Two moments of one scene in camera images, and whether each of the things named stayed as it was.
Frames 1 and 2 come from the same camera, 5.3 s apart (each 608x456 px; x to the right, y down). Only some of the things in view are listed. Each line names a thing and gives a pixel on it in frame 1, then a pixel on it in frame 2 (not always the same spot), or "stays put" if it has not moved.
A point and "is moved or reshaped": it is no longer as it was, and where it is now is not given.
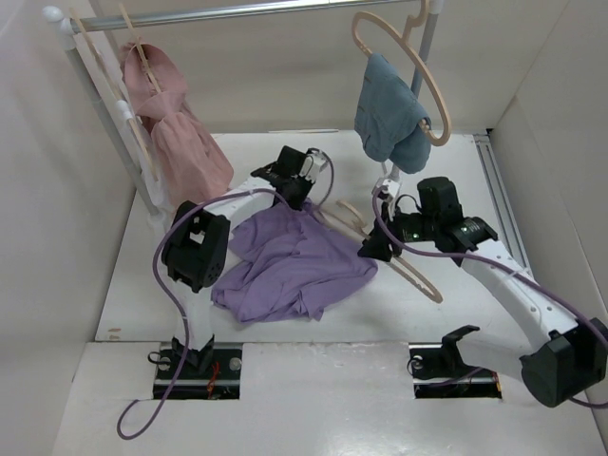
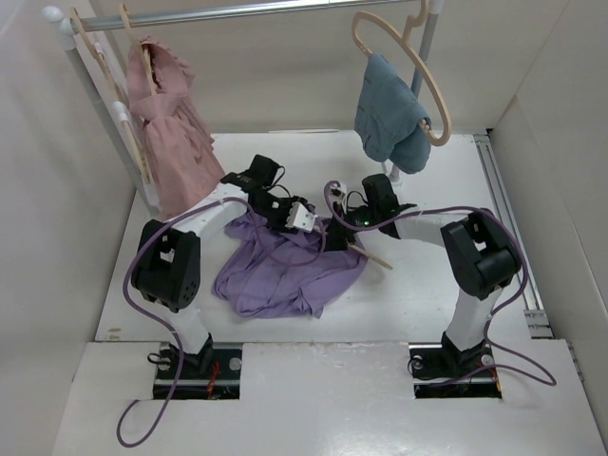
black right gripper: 377,245 -> 336,234
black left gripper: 308,186 -> 281,224
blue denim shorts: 388,117 stays put
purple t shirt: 283,259 is moved or reshaped
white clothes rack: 67,29 stays put
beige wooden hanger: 352,223 -> 359,251
